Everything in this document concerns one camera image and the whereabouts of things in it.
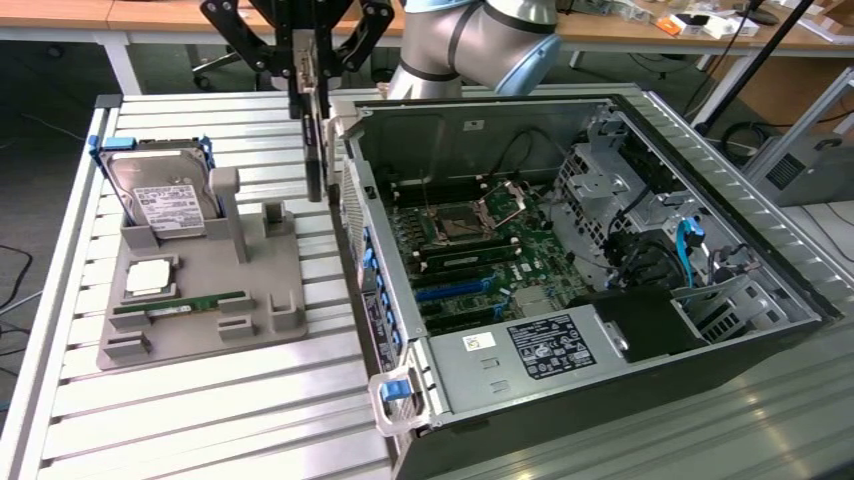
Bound grey computer tower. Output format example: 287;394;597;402
759;132;854;209

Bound black open PC case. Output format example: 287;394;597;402
323;91;843;480

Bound black RAM slot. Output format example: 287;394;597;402
392;182;487;201
395;187;489;207
390;172;485;191
391;177;486;196

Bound green motherboard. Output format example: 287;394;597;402
384;172;583;337

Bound black oval device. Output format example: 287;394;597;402
738;3;781;27

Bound silver metal drive cage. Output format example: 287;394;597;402
554;105;703;237

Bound blue disk wire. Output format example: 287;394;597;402
673;215;710;290

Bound hard disk with blue carrier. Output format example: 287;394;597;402
86;134;222;232

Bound silver CPU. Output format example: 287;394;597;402
126;259;176;294

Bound blue expansion slot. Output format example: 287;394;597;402
414;279;489;303

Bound blue card retainer clips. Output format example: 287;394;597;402
358;225;403;354

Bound silver disk bay bracket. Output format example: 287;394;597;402
670;273;793;347

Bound black power cable bundle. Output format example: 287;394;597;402
603;234;695;294

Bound wooden desk with white frame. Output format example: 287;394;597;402
0;0;410;96
558;0;854;129

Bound silver chipset heat sink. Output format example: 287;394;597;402
514;288;563;315

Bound black tripod pole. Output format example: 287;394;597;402
690;0;819;129

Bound graphics card with metal bracket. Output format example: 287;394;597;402
291;27;335;204

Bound black office chair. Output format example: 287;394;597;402
191;47;268;92

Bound grey power supply unit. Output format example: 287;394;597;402
425;303;634;417

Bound long black expansion slot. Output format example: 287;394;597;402
420;305;499;326
410;268;483;290
426;315;503;336

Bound small white box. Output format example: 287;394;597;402
705;17;759;41

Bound silver locking lever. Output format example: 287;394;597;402
418;168;434;221

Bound green RAM stick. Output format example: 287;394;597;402
114;293;247;317

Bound CPU socket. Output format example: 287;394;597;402
429;203;494;247

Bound white box with black tray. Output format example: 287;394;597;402
669;12;713;38

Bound silver socket cover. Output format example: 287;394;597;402
474;179;537;234

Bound grey parts rack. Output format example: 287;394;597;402
98;167;312;372

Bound thin black wire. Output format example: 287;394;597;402
489;127;569;179

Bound black plastic air duct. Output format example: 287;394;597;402
566;285;710;364

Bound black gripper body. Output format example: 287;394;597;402
251;0;359;31

